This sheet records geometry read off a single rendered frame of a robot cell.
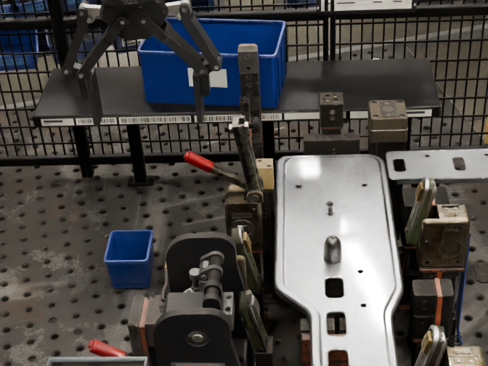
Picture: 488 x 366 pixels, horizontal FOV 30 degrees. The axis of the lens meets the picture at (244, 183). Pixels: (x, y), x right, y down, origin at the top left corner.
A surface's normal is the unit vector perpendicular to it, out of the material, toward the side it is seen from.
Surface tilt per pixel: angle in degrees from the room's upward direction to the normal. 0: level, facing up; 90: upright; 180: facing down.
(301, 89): 0
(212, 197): 0
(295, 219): 0
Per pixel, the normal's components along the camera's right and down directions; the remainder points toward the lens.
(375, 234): -0.06, -0.80
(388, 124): -0.04, 0.58
